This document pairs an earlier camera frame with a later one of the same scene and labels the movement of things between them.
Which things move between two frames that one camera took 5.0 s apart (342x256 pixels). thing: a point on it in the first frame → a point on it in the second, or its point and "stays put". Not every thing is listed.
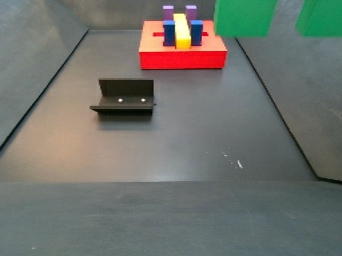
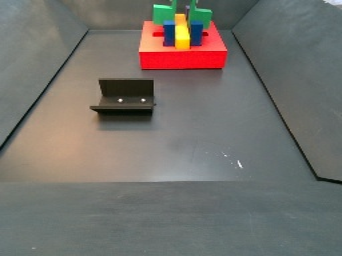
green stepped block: (246, 18) → (166, 13)
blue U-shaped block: (195, 33) stays put
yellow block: (182, 32) stays put
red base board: (210, 55) stays put
